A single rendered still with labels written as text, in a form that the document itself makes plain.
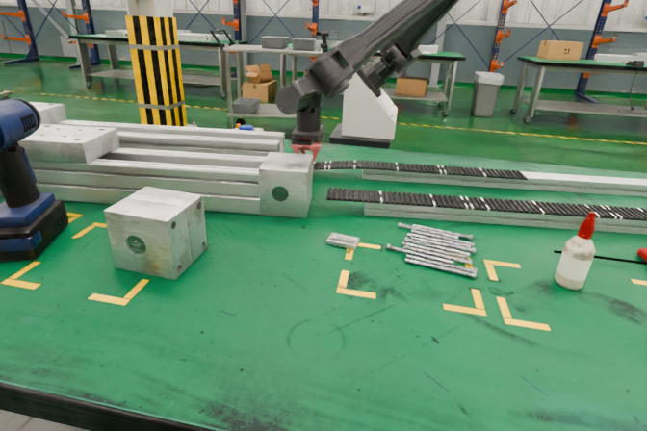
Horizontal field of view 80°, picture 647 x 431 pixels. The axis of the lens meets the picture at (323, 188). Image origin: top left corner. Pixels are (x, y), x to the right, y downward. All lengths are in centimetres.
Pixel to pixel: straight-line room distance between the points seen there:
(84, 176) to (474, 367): 73
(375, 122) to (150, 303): 91
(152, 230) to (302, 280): 22
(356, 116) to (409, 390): 96
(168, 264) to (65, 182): 36
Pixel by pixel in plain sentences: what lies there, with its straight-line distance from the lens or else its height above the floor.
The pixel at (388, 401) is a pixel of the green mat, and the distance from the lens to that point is 44.
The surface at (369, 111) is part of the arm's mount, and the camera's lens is 126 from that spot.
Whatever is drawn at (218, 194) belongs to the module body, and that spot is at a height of 81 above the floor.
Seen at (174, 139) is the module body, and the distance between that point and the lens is 96.
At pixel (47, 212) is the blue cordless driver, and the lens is 76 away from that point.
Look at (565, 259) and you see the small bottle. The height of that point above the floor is 82.
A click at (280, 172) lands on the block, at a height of 87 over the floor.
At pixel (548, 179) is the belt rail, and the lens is 104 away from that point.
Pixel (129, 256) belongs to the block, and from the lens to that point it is 62.
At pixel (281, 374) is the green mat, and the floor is 78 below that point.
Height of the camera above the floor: 113
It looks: 23 degrees down
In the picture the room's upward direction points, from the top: 2 degrees clockwise
